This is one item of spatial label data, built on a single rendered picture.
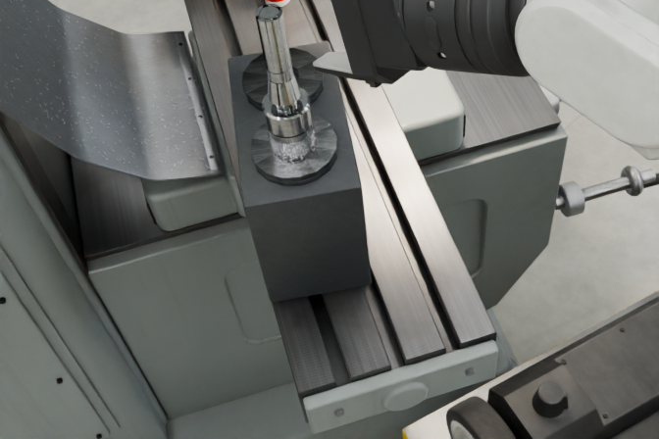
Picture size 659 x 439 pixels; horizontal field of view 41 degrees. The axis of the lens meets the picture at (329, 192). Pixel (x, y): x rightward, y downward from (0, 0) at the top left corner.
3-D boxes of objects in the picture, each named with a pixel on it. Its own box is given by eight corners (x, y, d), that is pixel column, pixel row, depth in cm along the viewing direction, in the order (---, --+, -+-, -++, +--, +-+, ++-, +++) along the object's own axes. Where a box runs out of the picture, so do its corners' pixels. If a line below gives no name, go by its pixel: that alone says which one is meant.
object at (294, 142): (283, 168, 89) (277, 133, 85) (263, 138, 92) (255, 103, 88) (325, 148, 90) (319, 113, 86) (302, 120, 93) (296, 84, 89)
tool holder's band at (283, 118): (277, 133, 85) (275, 126, 84) (255, 103, 88) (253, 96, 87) (319, 113, 86) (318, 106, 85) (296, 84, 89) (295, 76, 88)
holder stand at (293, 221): (343, 145, 117) (329, 30, 101) (373, 285, 103) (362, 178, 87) (252, 161, 117) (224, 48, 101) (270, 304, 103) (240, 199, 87)
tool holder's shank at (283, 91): (278, 118, 85) (260, 29, 76) (263, 98, 87) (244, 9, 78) (307, 104, 86) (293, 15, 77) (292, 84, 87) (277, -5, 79)
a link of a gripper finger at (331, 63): (306, 66, 71) (364, 72, 67) (332, 48, 73) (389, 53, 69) (312, 83, 72) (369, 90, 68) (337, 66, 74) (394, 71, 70)
